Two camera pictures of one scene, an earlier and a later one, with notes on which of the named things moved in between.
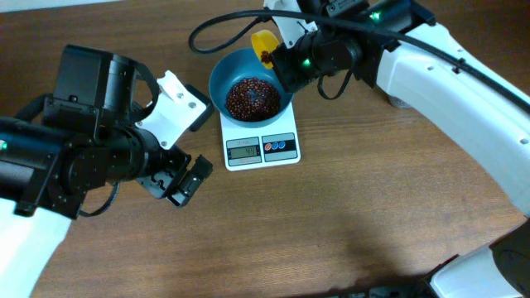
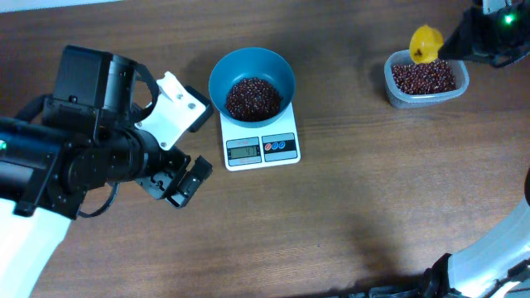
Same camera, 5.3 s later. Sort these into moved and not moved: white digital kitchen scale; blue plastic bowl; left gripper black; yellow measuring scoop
Moved: yellow measuring scoop
Not moved: white digital kitchen scale; left gripper black; blue plastic bowl
